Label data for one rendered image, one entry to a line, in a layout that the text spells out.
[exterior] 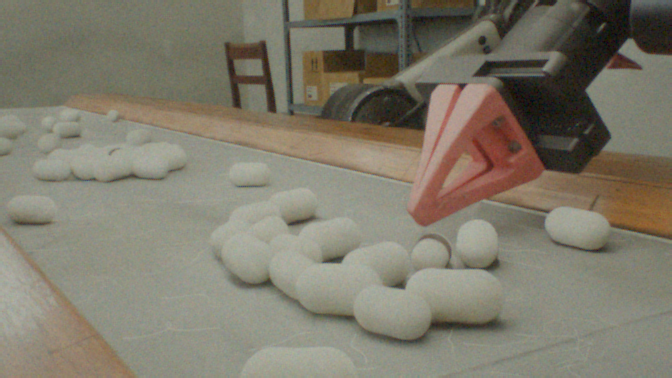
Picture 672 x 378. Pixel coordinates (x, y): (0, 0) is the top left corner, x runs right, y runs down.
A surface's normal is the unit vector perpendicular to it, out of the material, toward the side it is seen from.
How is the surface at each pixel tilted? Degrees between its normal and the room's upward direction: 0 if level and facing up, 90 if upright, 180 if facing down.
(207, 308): 0
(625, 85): 90
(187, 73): 90
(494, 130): 90
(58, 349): 0
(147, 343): 0
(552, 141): 39
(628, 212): 45
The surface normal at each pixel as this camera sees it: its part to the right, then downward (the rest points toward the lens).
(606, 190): -0.62, -0.60
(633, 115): -0.86, 0.13
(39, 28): 0.51, 0.15
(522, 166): 0.27, 0.39
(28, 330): -0.04, -0.98
